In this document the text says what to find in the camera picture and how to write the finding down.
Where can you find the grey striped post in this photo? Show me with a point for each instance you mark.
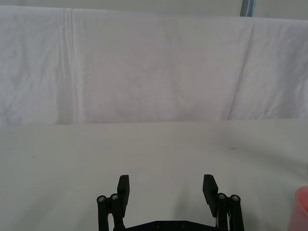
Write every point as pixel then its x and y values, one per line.
pixel 247 8

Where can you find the white curtain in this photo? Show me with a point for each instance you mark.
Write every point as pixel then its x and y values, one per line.
pixel 144 72

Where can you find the pink cup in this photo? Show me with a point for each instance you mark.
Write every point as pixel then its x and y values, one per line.
pixel 302 209

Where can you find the white table cloth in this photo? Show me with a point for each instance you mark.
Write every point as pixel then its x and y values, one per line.
pixel 72 168

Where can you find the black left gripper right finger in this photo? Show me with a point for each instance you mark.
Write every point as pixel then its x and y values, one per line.
pixel 209 192

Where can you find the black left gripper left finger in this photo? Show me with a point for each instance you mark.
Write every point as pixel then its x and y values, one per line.
pixel 123 192

